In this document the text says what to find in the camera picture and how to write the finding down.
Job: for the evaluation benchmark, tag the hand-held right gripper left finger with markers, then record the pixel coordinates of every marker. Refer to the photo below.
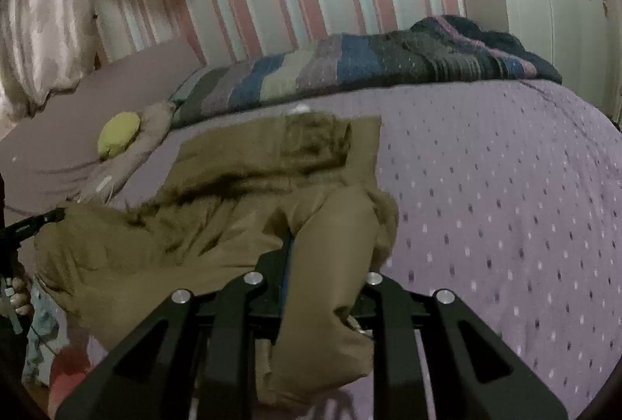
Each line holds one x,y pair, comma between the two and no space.
272,272

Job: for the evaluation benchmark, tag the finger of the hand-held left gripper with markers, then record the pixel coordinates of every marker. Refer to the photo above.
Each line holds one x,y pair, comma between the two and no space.
39,222

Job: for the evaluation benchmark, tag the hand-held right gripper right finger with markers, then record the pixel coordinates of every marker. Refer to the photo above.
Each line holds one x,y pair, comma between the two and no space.
393,308

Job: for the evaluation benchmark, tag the olive brown puffer jacket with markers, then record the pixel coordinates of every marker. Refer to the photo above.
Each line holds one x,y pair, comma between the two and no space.
214,206

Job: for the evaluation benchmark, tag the person's left hand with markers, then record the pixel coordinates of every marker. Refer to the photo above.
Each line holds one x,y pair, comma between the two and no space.
20,296

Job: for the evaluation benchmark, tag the yellow round cushion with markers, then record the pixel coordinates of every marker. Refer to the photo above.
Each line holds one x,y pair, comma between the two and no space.
119,136

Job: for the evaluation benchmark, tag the mauve padded headboard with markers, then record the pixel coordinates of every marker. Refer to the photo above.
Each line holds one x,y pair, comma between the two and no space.
73,109

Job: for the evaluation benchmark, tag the purple dotted bed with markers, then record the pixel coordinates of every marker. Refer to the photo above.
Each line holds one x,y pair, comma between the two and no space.
486,206

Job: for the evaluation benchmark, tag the beige pillow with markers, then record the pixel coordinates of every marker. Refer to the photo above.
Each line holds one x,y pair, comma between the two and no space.
150,133

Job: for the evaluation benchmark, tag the pink patterned curtain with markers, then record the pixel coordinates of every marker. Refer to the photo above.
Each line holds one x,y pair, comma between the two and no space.
39,12

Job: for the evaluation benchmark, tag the striped dotted quilt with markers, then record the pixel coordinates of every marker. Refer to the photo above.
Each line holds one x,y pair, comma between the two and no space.
350,60

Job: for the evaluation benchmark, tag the white wardrobe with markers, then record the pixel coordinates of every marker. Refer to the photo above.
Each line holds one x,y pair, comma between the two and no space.
549,12

